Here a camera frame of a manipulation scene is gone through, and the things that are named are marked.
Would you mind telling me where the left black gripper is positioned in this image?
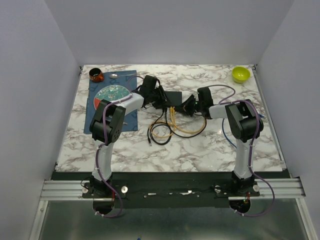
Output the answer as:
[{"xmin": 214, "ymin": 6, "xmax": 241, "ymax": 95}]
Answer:
[{"xmin": 149, "ymin": 85, "xmax": 172, "ymax": 110}]

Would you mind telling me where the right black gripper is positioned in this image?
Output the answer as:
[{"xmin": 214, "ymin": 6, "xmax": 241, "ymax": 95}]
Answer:
[{"xmin": 174, "ymin": 94, "xmax": 204, "ymax": 117}]

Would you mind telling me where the black network switch box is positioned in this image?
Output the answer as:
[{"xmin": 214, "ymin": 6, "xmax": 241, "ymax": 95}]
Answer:
[{"xmin": 162, "ymin": 91, "xmax": 182, "ymax": 108}]

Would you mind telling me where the blue ethernet cable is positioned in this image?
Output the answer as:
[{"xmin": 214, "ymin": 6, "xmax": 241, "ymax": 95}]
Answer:
[{"xmin": 221, "ymin": 113, "xmax": 266, "ymax": 148}]

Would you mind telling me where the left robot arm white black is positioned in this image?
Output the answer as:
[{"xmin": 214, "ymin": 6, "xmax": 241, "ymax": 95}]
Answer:
[{"xmin": 89, "ymin": 75, "xmax": 168, "ymax": 198}]

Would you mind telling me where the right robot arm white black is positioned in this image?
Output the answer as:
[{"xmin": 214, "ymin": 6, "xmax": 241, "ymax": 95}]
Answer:
[{"xmin": 175, "ymin": 87, "xmax": 264, "ymax": 196}]

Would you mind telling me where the blue cloth placemat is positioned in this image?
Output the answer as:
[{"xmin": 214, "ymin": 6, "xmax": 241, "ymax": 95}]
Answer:
[{"xmin": 83, "ymin": 70, "xmax": 137, "ymax": 134}]

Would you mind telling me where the teal red patterned plate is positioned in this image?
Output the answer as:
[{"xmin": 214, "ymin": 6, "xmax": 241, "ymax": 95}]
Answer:
[{"xmin": 93, "ymin": 85, "xmax": 130, "ymax": 110}]

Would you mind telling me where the metal spoon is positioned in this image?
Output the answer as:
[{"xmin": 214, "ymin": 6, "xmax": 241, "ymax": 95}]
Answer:
[{"xmin": 108, "ymin": 73, "xmax": 135, "ymax": 79}]

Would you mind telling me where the red black cup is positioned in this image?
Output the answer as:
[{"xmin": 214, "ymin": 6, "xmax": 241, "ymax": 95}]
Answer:
[{"xmin": 89, "ymin": 67, "xmax": 104, "ymax": 83}]

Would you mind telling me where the green bowl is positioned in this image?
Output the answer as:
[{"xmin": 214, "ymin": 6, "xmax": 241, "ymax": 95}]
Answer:
[{"xmin": 231, "ymin": 66, "xmax": 251, "ymax": 84}]

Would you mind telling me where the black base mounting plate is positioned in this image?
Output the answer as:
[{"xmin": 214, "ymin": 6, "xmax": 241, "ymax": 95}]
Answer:
[{"xmin": 51, "ymin": 171, "xmax": 291, "ymax": 211}]

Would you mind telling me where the yellow ethernet cable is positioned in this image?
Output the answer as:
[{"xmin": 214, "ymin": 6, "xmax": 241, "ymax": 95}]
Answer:
[
  {"xmin": 169, "ymin": 106, "xmax": 207, "ymax": 135},
  {"xmin": 149, "ymin": 106, "xmax": 179, "ymax": 138}
]

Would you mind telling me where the black ethernet cable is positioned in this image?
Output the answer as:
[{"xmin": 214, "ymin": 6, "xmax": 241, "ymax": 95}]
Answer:
[
  {"xmin": 148, "ymin": 106, "xmax": 173, "ymax": 146},
  {"xmin": 163, "ymin": 106, "xmax": 208, "ymax": 139}
]

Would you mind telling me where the aluminium rail frame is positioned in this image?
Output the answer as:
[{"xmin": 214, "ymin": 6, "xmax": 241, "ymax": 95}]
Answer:
[{"xmin": 29, "ymin": 178, "xmax": 318, "ymax": 240}]

